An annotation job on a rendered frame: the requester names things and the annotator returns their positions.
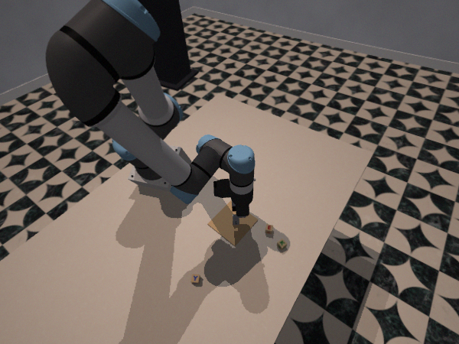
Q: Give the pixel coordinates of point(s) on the small tan block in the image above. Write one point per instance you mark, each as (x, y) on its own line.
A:
(268, 229)
(195, 279)
(281, 244)

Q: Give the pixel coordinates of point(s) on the tan square mat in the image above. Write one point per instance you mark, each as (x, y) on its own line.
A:
(222, 223)

